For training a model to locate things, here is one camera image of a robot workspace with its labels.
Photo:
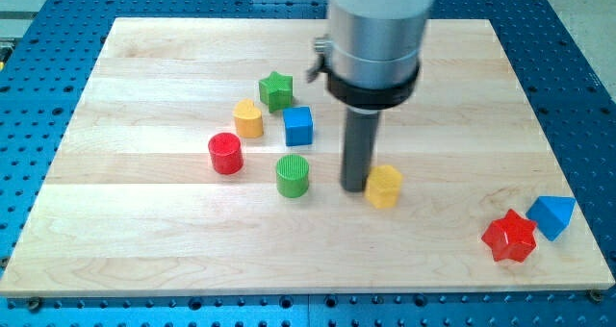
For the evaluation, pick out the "yellow hexagon block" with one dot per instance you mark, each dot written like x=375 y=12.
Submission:
x=383 y=186

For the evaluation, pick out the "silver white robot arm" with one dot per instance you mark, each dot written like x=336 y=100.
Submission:
x=371 y=51

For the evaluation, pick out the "green star block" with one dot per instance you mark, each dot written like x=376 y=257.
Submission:
x=276 y=91

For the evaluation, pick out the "red star block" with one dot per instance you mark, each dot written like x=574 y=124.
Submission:
x=510 y=237

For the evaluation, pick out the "green cylinder block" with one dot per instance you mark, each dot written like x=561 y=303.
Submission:
x=292 y=175

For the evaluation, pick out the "blue cube block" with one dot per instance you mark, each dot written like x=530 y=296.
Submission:
x=299 y=126

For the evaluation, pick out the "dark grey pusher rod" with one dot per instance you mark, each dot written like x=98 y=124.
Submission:
x=360 y=134

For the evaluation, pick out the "yellow heart block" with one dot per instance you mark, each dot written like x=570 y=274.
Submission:
x=248 y=119

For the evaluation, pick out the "red cylinder block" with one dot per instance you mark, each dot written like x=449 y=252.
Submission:
x=226 y=153

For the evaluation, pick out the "light wooden board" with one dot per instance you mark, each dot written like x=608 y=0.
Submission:
x=131 y=205

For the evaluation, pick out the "blue triangle block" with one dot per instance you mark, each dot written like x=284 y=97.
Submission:
x=552 y=214

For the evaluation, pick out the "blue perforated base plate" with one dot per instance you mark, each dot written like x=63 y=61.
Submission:
x=50 y=66

